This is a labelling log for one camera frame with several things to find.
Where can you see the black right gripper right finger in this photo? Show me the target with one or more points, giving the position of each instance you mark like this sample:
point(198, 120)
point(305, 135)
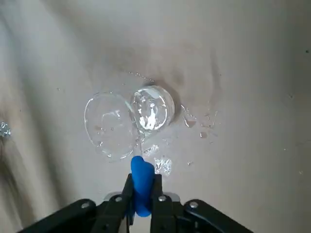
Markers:
point(175, 218)

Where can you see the glass pipette with blue bulb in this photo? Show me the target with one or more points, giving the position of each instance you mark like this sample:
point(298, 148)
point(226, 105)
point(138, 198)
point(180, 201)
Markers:
point(142, 184)

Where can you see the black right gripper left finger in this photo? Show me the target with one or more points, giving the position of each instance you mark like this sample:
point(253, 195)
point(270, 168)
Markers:
point(97, 218)

